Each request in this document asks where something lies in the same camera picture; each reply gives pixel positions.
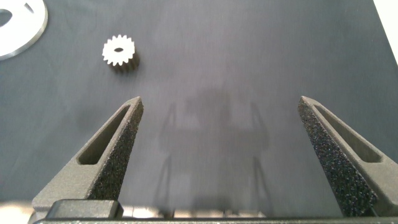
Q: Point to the small steel planetary gear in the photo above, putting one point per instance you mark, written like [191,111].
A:
[109,50]

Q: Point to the dark rectangular mat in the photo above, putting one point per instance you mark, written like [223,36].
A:
[217,62]

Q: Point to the round white carrier plate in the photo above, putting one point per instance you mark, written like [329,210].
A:
[23,35]

